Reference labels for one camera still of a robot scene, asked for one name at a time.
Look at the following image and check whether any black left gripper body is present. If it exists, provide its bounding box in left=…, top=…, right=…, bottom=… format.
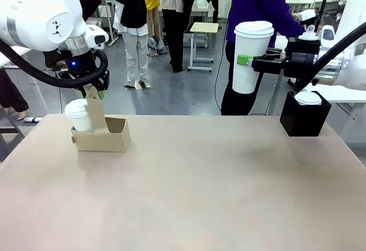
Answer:
left=56, top=47, right=111, bottom=92

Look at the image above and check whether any small white lidded paper cup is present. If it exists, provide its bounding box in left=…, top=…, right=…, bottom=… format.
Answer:
left=64, top=99, right=96, bottom=133

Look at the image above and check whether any white lidded cup in box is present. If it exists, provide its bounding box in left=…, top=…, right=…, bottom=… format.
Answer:
left=294, top=91, right=323, bottom=106

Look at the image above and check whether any tall white lidded paper cup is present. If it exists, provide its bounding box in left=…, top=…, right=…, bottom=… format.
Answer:
left=232, top=19, right=275, bottom=95

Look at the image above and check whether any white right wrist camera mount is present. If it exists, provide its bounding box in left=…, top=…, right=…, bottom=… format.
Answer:
left=298, top=24, right=320, bottom=42

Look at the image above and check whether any person in purple sweater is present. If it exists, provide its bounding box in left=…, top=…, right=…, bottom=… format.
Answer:
left=220, top=0, right=305, bottom=117

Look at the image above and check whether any white side table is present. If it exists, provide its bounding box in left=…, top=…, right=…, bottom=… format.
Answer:
left=303, top=82, right=366, bottom=105

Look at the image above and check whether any brown cardboard cup carrier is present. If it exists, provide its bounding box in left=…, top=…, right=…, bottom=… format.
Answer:
left=70, top=85, right=132, bottom=153

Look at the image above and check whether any small beige-top rolling table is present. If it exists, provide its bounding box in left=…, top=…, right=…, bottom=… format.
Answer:
left=187, top=22, right=220, bottom=73

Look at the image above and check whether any black stand pole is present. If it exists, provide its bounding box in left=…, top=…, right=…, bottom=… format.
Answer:
left=314, top=0, right=335, bottom=36

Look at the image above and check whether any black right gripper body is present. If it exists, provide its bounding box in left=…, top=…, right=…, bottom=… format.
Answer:
left=252, top=41, right=321, bottom=79

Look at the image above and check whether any person in yellow dress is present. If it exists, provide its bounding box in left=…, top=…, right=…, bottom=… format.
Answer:
left=145, top=0, right=161, bottom=42

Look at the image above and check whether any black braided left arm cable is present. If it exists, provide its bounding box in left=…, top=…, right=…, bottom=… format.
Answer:
left=0, top=38, right=110, bottom=89

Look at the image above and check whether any black square box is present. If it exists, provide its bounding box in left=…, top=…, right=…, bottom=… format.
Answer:
left=279, top=90, right=333, bottom=138

